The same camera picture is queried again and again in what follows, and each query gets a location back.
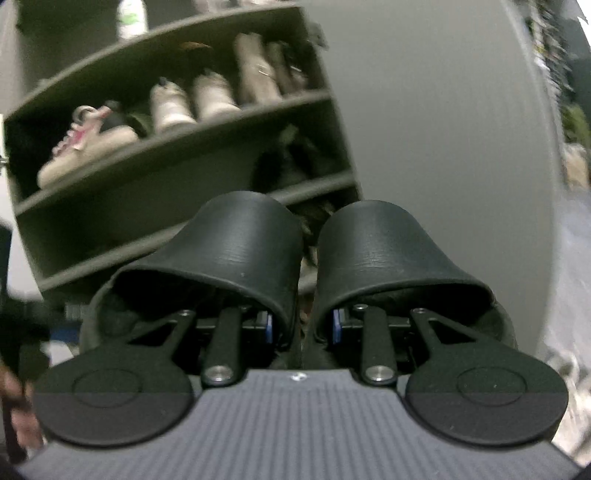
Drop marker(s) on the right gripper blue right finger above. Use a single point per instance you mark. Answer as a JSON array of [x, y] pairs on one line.
[[340, 319]]

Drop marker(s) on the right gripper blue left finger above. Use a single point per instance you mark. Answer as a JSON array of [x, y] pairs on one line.
[[264, 323]]

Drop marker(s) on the black slide sandal front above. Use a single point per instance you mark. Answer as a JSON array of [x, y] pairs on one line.
[[377, 253]]

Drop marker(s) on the black slide sandal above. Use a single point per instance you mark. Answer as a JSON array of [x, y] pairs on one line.
[[377, 253], [241, 250]]

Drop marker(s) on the black slide sandal back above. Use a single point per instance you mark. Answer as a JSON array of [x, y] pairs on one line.
[[241, 250]]

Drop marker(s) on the person's left hand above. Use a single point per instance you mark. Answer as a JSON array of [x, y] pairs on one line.
[[22, 418]]

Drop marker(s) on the right white cabinet door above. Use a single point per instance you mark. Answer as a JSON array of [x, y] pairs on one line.
[[447, 115]]

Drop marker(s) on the cream shoe on shelf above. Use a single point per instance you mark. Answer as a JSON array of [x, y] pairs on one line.
[[169, 106]]

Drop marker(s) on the grey shoe cabinet shelves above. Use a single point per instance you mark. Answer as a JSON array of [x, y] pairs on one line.
[[78, 231]]

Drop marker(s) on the beige boot on shelf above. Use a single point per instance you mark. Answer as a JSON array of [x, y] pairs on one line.
[[257, 76]]

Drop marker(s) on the pink white sneaker on shelf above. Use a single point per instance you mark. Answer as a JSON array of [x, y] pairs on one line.
[[94, 133]]

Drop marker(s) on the white green bottle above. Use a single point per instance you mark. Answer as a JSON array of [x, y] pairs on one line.
[[131, 19]]

